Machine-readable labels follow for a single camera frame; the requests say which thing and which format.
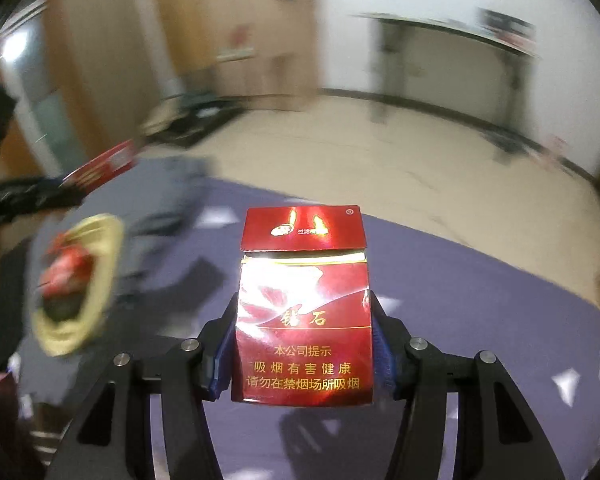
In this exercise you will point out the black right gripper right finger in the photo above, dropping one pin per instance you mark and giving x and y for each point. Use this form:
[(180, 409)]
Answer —
[(498, 435)]

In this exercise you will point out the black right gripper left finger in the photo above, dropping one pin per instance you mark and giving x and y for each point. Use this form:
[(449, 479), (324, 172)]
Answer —
[(109, 437)]

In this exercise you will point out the dark red cigarette pack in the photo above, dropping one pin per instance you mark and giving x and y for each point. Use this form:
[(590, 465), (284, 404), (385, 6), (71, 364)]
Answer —
[(303, 329)]

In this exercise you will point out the red white cigarette pack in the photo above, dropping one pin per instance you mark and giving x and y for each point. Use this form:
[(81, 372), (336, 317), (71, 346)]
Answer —
[(103, 168)]

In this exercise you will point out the yellow plastic basin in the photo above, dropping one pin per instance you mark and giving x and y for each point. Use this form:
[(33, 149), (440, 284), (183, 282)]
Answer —
[(76, 284)]

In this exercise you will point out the pile of clothes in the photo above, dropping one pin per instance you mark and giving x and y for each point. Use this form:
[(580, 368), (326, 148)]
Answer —
[(188, 118)]

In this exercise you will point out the black folding table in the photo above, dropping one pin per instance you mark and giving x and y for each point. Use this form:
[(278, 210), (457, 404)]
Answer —
[(469, 75)]

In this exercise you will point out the wooden cabinet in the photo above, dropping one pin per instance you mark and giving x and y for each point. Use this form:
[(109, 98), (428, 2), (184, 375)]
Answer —
[(263, 52)]

